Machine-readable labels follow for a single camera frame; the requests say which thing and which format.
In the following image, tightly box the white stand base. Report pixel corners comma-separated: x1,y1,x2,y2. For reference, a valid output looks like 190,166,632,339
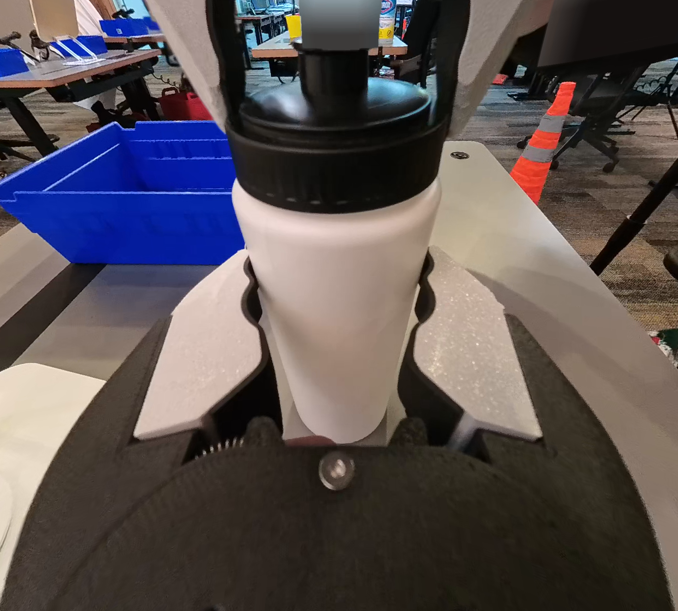
0,363,107,575

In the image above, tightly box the black bottle lid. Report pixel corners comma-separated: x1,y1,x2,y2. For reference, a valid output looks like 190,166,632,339
225,47,448,215

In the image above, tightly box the red plastic container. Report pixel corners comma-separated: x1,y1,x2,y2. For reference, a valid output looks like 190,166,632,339
158,87,213,121

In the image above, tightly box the black stand pole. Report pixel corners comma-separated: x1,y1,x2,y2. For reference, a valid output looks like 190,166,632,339
589,158,678,275

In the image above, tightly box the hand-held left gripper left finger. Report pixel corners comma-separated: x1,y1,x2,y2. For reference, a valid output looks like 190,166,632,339
133,250,283,442

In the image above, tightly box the blue plastic bin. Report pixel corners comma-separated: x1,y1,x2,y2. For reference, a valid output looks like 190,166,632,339
0,121,247,265

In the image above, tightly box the white yellow wipes canister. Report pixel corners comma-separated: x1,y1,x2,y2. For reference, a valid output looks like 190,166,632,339
377,0,398,46

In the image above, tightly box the black tape strip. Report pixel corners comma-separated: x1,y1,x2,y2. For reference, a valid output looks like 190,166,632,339
0,263,104,371

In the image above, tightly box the black office chair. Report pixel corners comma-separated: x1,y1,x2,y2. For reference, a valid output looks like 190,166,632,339
518,66,678,173

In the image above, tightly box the orange traffic cone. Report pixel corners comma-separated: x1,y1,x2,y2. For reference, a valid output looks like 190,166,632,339
510,82,577,205

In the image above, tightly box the red green white packet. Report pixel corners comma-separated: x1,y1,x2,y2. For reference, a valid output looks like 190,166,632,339
649,328,678,368

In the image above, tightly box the brown edged table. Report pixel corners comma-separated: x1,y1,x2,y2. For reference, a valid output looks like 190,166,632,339
251,31,409,60
0,50,162,156

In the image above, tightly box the small acrylic holder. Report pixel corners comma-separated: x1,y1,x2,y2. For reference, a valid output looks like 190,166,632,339
50,35,99,65

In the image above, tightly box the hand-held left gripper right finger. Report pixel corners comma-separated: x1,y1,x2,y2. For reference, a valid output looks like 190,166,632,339
398,246,543,452

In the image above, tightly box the white bottle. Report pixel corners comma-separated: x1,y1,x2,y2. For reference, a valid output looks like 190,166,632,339
232,179,443,445

